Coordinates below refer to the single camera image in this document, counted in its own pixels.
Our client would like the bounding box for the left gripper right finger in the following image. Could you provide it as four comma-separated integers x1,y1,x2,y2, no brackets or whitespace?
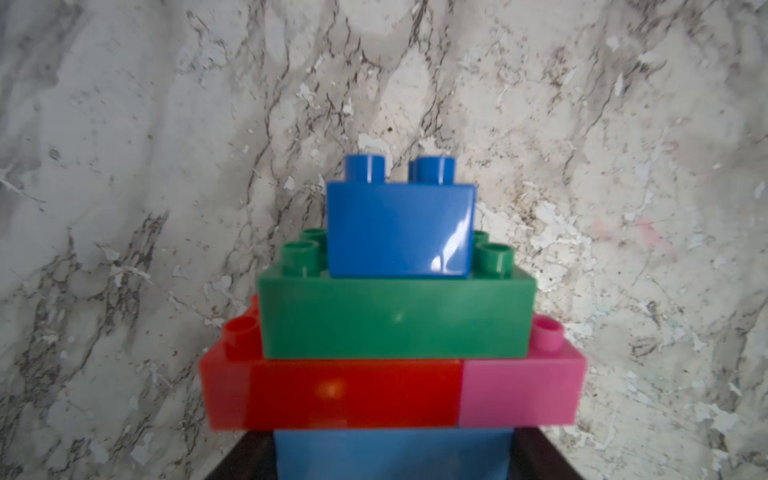
508,428,584,480

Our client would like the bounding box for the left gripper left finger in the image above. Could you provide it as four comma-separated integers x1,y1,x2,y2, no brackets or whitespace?
206,431,278,480

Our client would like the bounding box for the light blue long lego brick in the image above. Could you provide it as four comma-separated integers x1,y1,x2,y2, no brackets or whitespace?
274,428,513,479

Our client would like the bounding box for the red lego brick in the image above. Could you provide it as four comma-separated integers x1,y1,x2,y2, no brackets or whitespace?
199,298,462,431

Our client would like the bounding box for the pink small lego brick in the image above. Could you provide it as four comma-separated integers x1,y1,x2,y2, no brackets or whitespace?
458,314,587,428

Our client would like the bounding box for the green lego brick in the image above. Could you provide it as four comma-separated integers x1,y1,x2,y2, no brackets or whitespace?
258,241,537,360

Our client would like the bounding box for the blue small lego brick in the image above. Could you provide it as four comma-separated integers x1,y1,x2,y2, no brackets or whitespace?
327,154,477,278

